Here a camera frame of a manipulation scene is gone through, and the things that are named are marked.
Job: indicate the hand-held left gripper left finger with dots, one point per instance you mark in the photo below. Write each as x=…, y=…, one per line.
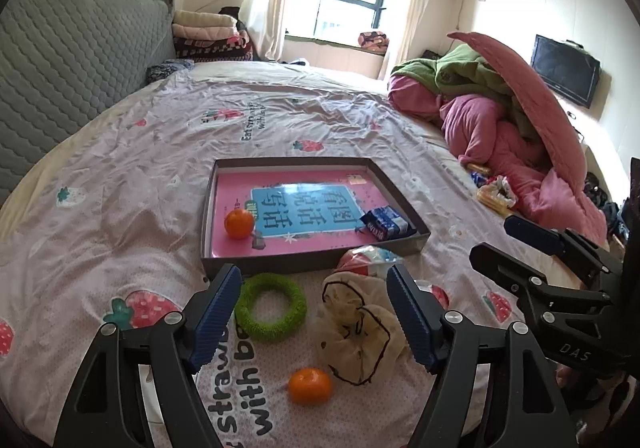
x=220, y=318

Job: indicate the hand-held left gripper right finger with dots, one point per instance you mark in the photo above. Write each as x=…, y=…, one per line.
x=410, y=318

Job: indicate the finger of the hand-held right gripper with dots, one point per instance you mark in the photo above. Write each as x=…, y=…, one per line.
x=505, y=270
x=535, y=235

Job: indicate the red and white plastic bag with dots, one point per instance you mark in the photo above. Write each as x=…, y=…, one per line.
x=365, y=258

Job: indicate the grey cardboard box tray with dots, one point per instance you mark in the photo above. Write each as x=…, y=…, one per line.
x=300, y=264

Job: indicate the orange tangerine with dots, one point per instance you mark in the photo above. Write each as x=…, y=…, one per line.
x=310, y=385
x=238, y=223

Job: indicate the yellow snack packet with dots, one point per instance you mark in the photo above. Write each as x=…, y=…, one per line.
x=495, y=195

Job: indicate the dark clothes pile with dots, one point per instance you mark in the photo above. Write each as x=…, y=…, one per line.
x=600, y=203

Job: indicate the small yellow packet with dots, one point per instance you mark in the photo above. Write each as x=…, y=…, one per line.
x=481, y=171

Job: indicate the blue white snack packet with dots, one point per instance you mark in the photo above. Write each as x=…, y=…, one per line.
x=385, y=223

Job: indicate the pink quilt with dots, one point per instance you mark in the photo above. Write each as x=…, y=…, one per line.
x=475, y=128

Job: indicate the pink and blue book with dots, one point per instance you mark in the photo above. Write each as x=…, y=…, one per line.
x=300, y=208

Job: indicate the black flat television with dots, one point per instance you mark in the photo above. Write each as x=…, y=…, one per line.
x=565, y=68

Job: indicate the green blanket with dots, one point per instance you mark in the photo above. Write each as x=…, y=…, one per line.
x=465, y=71

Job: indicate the patterned bag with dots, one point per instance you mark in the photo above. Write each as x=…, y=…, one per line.
x=373, y=42

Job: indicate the dark patterned cloth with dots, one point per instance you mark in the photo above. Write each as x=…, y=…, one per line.
x=167, y=70

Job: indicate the dark checkered folded blanket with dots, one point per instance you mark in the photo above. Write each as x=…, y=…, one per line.
x=215, y=49

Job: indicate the pink folded blanket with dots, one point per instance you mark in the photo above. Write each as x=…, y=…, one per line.
x=205, y=32

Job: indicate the cream folded blanket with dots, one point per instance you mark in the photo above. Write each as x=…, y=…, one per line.
x=200, y=18

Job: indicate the grey quilted headboard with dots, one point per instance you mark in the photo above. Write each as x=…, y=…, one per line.
x=75, y=53

